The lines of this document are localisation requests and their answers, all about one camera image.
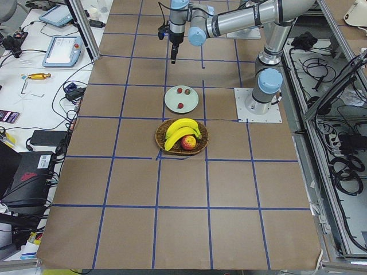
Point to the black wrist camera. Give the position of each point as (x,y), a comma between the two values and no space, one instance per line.
(163,30)

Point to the white paper cup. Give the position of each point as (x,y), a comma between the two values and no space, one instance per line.
(93,13)

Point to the black power adapter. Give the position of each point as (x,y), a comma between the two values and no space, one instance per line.
(47,138)

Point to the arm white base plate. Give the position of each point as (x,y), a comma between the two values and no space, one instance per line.
(251,111)
(252,33)

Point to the aluminium frame post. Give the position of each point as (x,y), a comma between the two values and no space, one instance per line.
(78,14)

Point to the far blue teach pendant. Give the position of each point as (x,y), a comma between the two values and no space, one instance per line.
(57,16)

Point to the red yellow apple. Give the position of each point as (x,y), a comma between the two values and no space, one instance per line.
(188,142)

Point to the near blue teach pendant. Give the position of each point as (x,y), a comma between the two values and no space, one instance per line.
(63,51)

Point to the light green plate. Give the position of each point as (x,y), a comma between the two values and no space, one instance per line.
(172,99)

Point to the brown wicker basket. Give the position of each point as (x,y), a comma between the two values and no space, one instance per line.
(177,149)

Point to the yellow banana bunch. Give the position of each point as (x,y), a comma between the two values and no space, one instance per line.
(179,129)

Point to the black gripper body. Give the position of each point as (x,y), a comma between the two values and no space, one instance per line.
(176,38)

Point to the black computer box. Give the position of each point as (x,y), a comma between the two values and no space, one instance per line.
(25,176)

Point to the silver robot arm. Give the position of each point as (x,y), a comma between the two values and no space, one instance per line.
(200,22)

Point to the blue teach pendant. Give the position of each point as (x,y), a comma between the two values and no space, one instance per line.
(57,16)
(63,51)

